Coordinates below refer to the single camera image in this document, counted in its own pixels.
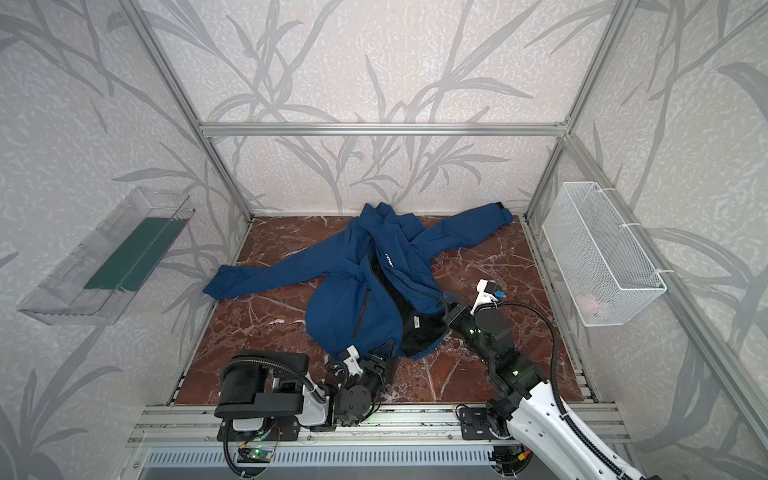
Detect pink object in basket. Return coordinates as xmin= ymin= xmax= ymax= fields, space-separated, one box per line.
xmin=576 ymin=294 xmax=608 ymax=319

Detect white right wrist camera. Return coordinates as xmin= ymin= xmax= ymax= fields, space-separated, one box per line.
xmin=470 ymin=279 xmax=506 ymax=315

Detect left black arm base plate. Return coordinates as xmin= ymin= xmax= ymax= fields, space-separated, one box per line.
xmin=217 ymin=416 xmax=300 ymax=443

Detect green circuit board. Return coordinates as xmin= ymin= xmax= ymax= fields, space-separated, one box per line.
xmin=237 ymin=444 xmax=274 ymax=464

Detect green mat in tray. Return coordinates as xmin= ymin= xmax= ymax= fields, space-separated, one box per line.
xmin=84 ymin=217 xmax=188 ymax=292

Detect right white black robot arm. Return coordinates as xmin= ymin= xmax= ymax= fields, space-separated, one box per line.
xmin=444 ymin=301 xmax=645 ymax=479

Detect clear plastic wall tray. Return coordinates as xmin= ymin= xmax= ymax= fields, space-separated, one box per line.
xmin=18 ymin=187 xmax=195 ymax=326

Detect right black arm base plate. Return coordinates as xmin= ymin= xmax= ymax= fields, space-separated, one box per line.
xmin=454 ymin=404 xmax=507 ymax=441

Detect white wire mesh basket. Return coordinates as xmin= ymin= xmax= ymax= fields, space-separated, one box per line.
xmin=542 ymin=181 xmax=667 ymax=327

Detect blue zip jacket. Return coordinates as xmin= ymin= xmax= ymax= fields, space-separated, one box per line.
xmin=204 ymin=203 xmax=514 ymax=359

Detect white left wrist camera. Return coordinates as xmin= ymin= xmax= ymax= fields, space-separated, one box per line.
xmin=340 ymin=345 xmax=363 ymax=377

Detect aluminium frame struts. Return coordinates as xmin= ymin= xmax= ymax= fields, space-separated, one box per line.
xmin=119 ymin=1 xmax=767 ymax=448

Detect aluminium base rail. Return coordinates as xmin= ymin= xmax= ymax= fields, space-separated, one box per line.
xmin=126 ymin=403 xmax=632 ymax=448

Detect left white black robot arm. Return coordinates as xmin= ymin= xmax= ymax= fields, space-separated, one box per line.
xmin=214 ymin=346 xmax=399 ymax=433

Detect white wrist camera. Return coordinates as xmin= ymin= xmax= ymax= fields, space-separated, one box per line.
xmin=470 ymin=279 xmax=506 ymax=315
xmin=340 ymin=345 xmax=363 ymax=377

